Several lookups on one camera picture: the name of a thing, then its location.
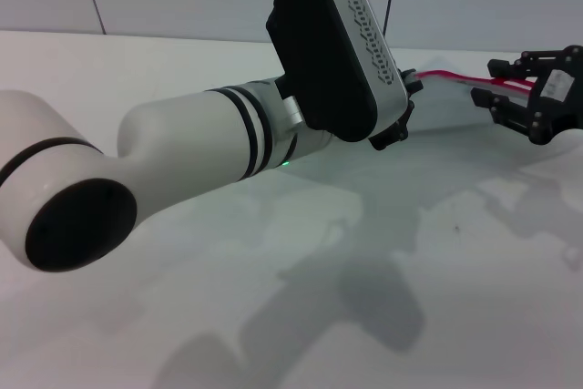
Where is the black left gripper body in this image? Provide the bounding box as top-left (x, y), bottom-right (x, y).
top-left (368, 97), bottom-right (416, 151)

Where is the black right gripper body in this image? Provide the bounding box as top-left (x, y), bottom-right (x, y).
top-left (529, 44), bottom-right (583, 147)

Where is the clear document bag red zipper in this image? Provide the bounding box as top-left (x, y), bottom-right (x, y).
top-left (406, 56), bottom-right (543, 136)

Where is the silver black wrist camera box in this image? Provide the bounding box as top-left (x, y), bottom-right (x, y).
top-left (265, 0), bottom-right (410, 144)

